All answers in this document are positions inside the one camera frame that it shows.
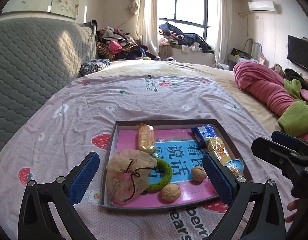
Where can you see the person's right hand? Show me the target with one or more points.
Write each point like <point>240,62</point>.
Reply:
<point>291,207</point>

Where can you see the grey quilted headboard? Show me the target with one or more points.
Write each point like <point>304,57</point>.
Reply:
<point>38,57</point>

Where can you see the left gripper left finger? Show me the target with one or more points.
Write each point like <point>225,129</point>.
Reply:
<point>35,217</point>

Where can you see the black television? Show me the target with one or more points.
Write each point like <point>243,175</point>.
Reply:
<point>298,51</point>

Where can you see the blue snack packet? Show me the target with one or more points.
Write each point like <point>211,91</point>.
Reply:
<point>203,134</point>

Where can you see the dark shallow tray box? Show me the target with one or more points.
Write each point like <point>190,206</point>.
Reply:
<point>177,146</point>

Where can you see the orange biscuit packet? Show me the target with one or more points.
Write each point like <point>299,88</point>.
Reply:
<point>146,138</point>

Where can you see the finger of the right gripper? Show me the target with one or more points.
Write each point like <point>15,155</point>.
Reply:
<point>274,153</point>
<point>293,143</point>

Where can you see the yellow snack packet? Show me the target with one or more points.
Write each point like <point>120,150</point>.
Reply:
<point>217,147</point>

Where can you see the walnut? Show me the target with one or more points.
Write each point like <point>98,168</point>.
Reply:
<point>198,173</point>
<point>171,192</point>

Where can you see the white air conditioner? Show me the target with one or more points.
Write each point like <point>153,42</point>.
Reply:
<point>263,6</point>

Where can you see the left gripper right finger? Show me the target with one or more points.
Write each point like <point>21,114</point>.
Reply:
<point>267,218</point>

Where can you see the beige drawstring mesh pouch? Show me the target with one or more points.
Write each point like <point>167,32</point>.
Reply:
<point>128,174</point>

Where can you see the clothes pile on windowsill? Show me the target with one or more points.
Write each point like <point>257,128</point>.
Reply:
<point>176,37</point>

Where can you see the pink rolled blanket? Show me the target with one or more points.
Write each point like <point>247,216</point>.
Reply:
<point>265,85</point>

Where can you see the green fleece blanket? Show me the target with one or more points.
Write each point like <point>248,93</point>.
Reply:
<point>294,120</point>

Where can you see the cream window curtain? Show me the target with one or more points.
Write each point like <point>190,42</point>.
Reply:
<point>146,12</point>

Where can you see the red egg-shaped candy pack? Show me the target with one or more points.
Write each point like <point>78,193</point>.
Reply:
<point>236,166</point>

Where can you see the clothes pile beside bed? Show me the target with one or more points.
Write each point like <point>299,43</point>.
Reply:
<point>113,45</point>

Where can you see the pink strawberry print bedsheet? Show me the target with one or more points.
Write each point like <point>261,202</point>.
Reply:
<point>60,134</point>

